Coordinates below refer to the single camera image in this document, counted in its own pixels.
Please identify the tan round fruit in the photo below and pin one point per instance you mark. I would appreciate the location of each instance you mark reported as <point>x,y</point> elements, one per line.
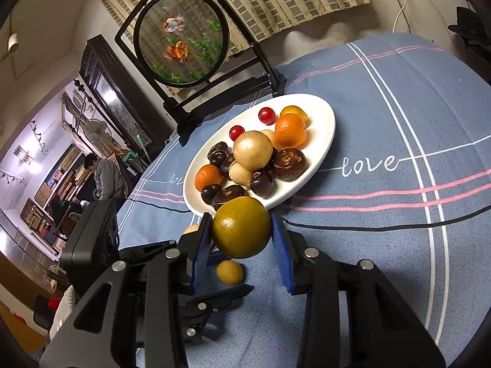
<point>269,136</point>
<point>190,229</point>
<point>252,150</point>

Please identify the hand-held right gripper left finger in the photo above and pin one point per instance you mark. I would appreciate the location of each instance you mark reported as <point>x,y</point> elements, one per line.
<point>201,253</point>

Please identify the green plastic object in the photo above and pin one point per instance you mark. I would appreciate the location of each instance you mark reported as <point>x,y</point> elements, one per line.
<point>132,157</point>

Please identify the large dark water chestnut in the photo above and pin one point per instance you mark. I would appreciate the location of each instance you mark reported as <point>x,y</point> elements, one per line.
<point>289,163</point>

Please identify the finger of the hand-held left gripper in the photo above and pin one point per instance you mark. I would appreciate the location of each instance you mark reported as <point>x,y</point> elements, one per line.
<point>214,301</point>
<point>145,251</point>

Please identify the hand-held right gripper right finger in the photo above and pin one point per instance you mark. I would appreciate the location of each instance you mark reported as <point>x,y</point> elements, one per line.
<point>282,253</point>

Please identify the white wall lamp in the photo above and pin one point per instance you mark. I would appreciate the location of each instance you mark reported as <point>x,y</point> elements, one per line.
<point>12,42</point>

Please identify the small yellow fruit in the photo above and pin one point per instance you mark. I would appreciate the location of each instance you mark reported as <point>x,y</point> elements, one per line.
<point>230,273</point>

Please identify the goldfish screen ornament black stand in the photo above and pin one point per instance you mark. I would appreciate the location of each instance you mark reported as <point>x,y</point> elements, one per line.
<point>180,38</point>

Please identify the white standing fan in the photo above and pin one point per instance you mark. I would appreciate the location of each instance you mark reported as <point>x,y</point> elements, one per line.
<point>96,130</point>

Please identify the black hat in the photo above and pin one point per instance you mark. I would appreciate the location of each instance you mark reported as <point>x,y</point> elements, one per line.
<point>466,27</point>

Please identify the red cherry tomato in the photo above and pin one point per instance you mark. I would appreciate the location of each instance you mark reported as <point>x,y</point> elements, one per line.
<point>237,133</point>
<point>266,115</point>

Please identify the yellow-green round fruit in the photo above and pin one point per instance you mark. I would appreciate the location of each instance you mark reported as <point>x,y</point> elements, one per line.
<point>241,228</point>

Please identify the dark wood framed painting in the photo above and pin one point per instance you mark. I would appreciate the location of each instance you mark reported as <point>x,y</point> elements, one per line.
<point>115,92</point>

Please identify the beige checked curtain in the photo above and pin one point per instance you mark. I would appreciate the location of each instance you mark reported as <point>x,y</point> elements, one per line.
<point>287,0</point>

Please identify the blue plaid tablecloth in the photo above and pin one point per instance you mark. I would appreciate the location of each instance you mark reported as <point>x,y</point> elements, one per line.
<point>383,122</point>

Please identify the orange mandarin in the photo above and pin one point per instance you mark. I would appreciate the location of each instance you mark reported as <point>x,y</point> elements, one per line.
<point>290,132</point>
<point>207,177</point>

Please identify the white round plate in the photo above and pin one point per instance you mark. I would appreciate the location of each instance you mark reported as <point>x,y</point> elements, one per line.
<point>322,122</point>

